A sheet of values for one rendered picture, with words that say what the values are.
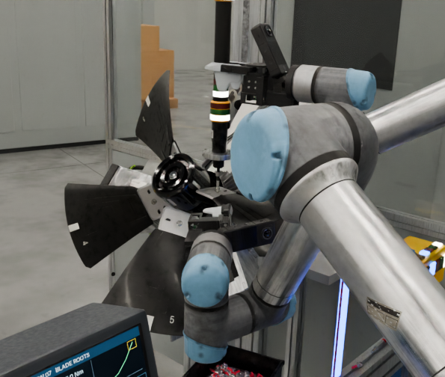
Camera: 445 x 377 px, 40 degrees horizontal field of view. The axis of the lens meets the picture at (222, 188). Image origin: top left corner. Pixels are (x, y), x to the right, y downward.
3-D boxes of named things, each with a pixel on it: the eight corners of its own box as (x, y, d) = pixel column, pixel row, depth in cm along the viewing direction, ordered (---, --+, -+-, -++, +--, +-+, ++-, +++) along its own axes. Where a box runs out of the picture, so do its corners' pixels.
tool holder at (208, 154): (206, 150, 146) (207, 108, 143) (235, 152, 145) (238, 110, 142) (200, 159, 137) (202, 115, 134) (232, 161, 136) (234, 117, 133)
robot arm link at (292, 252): (372, 81, 92) (261, 289, 122) (320, 85, 86) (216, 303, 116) (426, 129, 86) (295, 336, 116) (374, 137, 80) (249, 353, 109)
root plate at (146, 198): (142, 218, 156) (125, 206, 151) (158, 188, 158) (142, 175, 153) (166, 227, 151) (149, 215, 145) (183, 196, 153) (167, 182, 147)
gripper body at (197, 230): (191, 210, 123) (182, 231, 112) (234, 208, 122) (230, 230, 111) (194, 246, 125) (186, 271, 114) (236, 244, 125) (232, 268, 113)
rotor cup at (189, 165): (164, 216, 155) (134, 193, 146) (191, 167, 159) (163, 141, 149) (207, 231, 146) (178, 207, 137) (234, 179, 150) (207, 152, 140)
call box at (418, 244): (404, 273, 157) (409, 233, 154) (443, 285, 150) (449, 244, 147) (374, 293, 145) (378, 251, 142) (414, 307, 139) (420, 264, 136)
